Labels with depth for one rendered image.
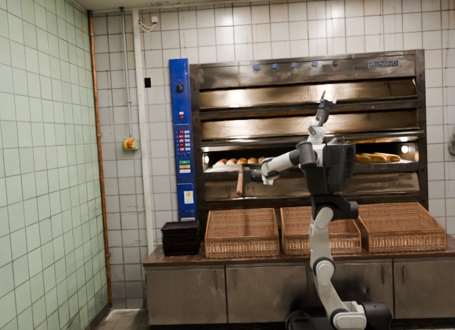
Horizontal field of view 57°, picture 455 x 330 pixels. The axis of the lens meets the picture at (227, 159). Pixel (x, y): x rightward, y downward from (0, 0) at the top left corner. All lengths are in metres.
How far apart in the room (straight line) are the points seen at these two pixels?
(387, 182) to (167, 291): 1.99
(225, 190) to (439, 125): 1.84
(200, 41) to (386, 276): 2.34
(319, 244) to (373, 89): 1.51
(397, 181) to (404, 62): 0.99
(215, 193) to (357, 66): 1.59
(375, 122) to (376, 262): 1.16
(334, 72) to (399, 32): 0.60
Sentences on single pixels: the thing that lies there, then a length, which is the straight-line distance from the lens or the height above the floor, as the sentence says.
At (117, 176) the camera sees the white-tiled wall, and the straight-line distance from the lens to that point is 3.74.
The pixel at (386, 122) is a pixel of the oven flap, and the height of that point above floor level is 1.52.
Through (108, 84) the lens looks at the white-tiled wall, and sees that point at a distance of 3.76.
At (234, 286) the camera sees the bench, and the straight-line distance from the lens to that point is 3.19.
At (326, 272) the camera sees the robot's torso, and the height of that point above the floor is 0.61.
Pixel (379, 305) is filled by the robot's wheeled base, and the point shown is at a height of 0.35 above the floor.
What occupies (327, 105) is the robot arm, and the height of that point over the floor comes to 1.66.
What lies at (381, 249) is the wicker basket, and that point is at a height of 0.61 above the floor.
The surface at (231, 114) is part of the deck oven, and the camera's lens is 3.54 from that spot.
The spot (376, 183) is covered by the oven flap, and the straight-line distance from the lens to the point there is 3.71.
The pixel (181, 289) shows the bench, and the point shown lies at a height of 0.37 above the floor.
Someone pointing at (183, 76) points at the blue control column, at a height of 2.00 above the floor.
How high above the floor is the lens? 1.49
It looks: 3 degrees down
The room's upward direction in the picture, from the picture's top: 3 degrees counter-clockwise
